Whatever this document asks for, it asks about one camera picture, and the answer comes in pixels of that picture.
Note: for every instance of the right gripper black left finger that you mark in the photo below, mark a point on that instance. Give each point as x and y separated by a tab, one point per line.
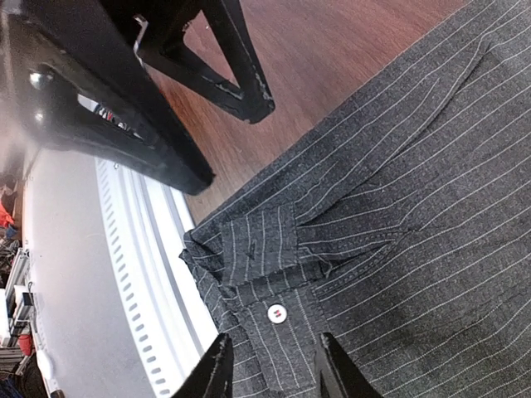
212	377

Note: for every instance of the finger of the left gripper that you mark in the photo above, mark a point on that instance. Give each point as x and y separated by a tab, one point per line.
163	48
85	90

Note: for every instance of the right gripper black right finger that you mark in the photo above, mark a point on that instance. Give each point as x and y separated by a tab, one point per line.
336	374

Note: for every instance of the black pinstriped long sleeve shirt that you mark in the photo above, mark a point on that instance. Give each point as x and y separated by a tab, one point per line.
400	224

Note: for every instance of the background clutter shelf items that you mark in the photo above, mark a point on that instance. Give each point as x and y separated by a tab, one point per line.
20	373

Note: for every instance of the front aluminium rail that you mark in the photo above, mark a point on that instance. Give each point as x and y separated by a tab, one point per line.
117	313

